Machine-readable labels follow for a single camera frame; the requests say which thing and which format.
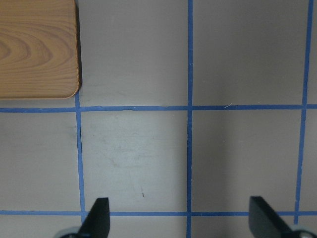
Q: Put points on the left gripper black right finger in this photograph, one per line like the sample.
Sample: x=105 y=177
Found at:
x=264 y=222

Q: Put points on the wooden tray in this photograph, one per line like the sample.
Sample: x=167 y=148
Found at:
x=39 y=49

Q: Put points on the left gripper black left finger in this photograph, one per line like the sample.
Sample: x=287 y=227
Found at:
x=97 y=222

